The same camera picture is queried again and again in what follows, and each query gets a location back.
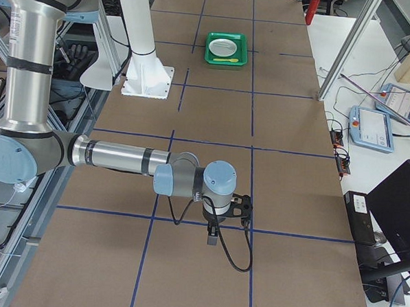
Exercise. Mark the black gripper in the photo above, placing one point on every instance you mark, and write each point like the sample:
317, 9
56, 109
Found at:
211, 218

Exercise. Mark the yellow plastic spoon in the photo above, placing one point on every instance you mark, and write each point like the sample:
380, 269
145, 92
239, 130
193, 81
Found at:
234, 60

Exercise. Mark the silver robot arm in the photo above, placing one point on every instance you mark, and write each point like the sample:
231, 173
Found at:
29, 147

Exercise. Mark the orange connector board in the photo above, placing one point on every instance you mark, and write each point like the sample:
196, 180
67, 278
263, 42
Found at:
337, 138
343, 164

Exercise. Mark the black computer box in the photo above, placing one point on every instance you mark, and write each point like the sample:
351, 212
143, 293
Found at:
359, 217

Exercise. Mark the white round plate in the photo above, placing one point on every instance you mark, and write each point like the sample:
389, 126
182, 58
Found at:
222, 47

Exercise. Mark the black monitor on stand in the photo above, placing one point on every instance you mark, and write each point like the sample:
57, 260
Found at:
389, 204

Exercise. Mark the near blue teach pendant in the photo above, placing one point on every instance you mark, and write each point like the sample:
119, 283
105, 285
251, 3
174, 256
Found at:
370, 128

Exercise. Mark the blue teach pendant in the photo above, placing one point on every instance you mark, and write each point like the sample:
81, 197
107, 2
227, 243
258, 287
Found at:
397, 98
370, 128

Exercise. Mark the green plastic tray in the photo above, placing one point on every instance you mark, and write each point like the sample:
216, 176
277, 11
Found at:
241, 53

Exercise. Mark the far blue teach pendant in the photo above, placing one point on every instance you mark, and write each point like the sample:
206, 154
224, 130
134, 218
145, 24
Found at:
397, 98

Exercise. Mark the red fire extinguisher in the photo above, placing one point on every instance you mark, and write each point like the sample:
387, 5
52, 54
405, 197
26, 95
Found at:
312, 9

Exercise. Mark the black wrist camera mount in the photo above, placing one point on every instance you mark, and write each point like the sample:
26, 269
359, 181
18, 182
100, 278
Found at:
241, 207

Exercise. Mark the white camera pillar with base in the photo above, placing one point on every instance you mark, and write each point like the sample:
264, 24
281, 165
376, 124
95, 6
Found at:
146, 76

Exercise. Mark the aluminium frame post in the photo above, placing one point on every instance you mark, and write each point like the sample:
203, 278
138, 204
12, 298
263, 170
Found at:
369, 9

